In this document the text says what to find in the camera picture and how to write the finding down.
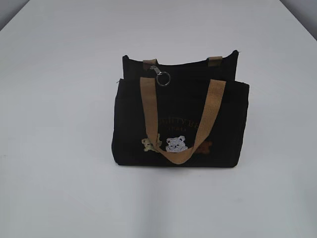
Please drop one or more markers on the black canvas tote bag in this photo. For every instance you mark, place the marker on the black canvas tote bag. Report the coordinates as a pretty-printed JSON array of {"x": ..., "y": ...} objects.
[{"x": 187, "y": 115}]

